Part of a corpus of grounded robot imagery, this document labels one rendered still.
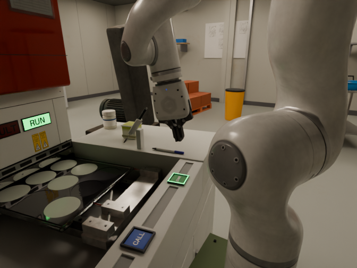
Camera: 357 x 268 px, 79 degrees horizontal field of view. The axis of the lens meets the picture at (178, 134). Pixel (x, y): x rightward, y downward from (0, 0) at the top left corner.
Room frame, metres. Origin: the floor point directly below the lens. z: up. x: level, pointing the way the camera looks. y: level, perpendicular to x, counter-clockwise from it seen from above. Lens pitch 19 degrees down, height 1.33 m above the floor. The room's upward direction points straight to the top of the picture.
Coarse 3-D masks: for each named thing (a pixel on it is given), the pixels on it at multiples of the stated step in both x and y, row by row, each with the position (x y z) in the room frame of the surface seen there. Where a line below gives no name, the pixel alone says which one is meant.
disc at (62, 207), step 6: (60, 198) 0.60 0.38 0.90; (66, 198) 0.60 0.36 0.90; (72, 198) 0.60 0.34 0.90; (78, 198) 0.60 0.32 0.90; (48, 204) 0.57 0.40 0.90; (54, 204) 0.57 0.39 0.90; (60, 204) 0.57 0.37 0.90; (66, 204) 0.57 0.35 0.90; (72, 204) 0.57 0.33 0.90; (78, 204) 0.57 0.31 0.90; (48, 210) 0.54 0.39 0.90; (54, 210) 0.54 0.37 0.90; (60, 210) 0.54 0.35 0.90; (66, 210) 0.54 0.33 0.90; (72, 210) 0.54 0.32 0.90; (48, 216) 0.51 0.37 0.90; (54, 216) 0.51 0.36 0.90; (60, 216) 0.51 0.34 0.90
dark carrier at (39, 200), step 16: (80, 160) 0.88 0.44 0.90; (80, 176) 0.74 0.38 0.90; (96, 176) 0.74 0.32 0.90; (112, 176) 0.74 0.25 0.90; (32, 192) 0.63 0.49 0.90; (48, 192) 0.63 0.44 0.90; (64, 192) 0.63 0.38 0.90; (80, 192) 0.63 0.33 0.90; (96, 192) 0.63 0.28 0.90; (16, 208) 0.55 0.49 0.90; (32, 208) 0.55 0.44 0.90; (80, 208) 0.55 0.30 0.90
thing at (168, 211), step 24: (192, 168) 0.69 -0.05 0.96; (168, 192) 0.55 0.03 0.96; (192, 192) 0.60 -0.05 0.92; (144, 216) 0.44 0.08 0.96; (168, 216) 0.44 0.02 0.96; (120, 240) 0.37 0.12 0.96; (168, 240) 0.40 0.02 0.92; (120, 264) 0.31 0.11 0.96; (144, 264) 0.31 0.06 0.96; (168, 264) 0.40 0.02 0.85
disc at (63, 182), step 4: (64, 176) 0.74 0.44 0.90; (68, 176) 0.74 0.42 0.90; (72, 176) 0.74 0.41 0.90; (52, 180) 0.71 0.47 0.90; (56, 180) 0.71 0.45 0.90; (60, 180) 0.71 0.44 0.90; (64, 180) 0.71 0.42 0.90; (68, 180) 0.71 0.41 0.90; (72, 180) 0.71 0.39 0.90; (76, 180) 0.71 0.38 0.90; (48, 184) 0.68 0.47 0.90; (52, 184) 0.68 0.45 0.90; (56, 184) 0.68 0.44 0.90; (60, 184) 0.68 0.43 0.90; (64, 184) 0.68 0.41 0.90; (68, 184) 0.68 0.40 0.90; (72, 184) 0.68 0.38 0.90; (52, 188) 0.66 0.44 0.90; (56, 188) 0.66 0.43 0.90; (60, 188) 0.66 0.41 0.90; (64, 188) 0.66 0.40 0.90
